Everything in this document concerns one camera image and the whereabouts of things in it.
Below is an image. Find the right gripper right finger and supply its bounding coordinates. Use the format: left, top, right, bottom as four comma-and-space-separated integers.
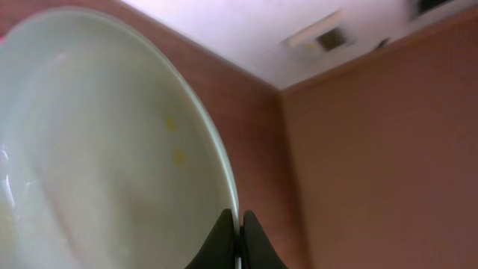
240, 211, 288, 269

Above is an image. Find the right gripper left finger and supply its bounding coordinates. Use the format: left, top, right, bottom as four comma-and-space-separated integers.
186, 209, 235, 269

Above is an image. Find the light green plate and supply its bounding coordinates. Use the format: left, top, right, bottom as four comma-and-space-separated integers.
1, 7, 238, 268

